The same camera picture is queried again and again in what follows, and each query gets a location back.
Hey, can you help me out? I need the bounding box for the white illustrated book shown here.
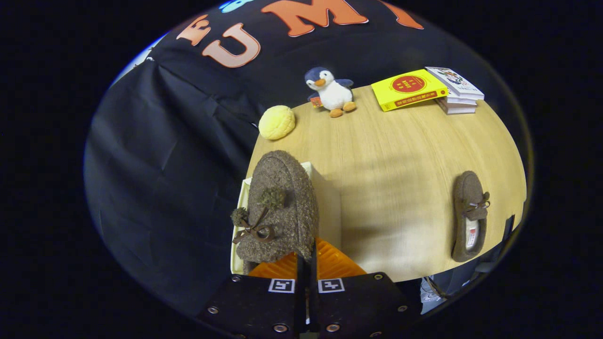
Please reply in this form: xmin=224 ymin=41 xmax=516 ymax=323
xmin=425 ymin=66 xmax=485 ymax=100

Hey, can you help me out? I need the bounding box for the brown fuzzy shoe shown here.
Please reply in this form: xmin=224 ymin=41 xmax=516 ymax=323
xmin=230 ymin=150 xmax=320 ymax=274
xmin=451 ymin=170 xmax=491 ymax=263

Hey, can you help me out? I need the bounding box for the black backdrop cloth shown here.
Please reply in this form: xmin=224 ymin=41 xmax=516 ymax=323
xmin=84 ymin=0 xmax=519 ymax=317

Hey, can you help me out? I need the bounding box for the yellow book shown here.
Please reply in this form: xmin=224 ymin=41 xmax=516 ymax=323
xmin=371 ymin=69 xmax=449 ymax=112

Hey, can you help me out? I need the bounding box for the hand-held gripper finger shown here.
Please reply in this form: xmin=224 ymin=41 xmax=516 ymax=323
xmin=197 ymin=252 xmax=310 ymax=339
xmin=309 ymin=237 xmax=422 ymax=339

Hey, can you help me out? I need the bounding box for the brown-edged book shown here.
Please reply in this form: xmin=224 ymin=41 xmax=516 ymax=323
xmin=436 ymin=97 xmax=477 ymax=115

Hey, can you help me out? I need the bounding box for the penguin plush toy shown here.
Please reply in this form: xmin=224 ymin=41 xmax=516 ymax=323
xmin=304 ymin=66 xmax=357 ymax=118

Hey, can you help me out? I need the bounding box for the yellow round bun toy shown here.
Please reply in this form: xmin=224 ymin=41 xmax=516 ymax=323
xmin=258 ymin=105 xmax=296 ymax=141

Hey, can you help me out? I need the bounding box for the beige fabric storage box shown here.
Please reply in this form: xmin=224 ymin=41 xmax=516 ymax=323
xmin=230 ymin=161 xmax=342 ymax=275

